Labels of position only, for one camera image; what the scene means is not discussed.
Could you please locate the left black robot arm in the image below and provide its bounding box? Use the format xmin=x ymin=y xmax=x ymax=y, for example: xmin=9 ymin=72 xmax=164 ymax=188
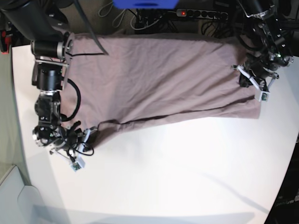
xmin=232 ymin=0 xmax=294 ymax=101

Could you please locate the mauve t-shirt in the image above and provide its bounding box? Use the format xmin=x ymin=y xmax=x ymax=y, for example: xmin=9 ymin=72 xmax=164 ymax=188
xmin=63 ymin=33 xmax=261 ymax=145

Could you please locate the blue box at top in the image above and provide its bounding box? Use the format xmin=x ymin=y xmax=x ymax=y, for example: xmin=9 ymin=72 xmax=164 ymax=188
xmin=113 ymin=0 xmax=179 ymax=9

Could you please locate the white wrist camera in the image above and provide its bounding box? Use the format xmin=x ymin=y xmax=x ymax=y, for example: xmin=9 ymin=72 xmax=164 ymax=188
xmin=255 ymin=90 xmax=270 ymax=102
xmin=70 ymin=157 xmax=85 ymax=172

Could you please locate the white side table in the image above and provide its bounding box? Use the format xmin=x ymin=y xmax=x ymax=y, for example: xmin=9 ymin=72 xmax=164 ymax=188
xmin=0 ymin=165 xmax=43 ymax=224

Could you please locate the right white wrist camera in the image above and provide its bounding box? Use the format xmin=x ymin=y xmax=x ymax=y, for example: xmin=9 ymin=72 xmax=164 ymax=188
xmin=70 ymin=157 xmax=85 ymax=172

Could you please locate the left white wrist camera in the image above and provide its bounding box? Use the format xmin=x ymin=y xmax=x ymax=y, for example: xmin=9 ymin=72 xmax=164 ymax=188
xmin=255 ymin=90 xmax=270 ymax=102

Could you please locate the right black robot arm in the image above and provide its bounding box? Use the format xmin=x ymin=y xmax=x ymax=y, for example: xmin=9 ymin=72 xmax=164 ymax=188
xmin=0 ymin=0 xmax=97 ymax=170

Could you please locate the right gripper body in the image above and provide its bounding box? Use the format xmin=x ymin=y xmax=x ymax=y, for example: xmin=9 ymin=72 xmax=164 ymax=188
xmin=49 ymin=126 xmax=97 ymax=165

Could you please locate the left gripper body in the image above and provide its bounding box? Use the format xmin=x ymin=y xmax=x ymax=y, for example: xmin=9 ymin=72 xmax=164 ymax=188
xmin=231 ymin=60 xmax=279 ymax=92

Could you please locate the grey power strip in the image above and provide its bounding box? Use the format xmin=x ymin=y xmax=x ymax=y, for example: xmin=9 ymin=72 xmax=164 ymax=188
xmin=176 ymin=9 xmax=228 ymax=21

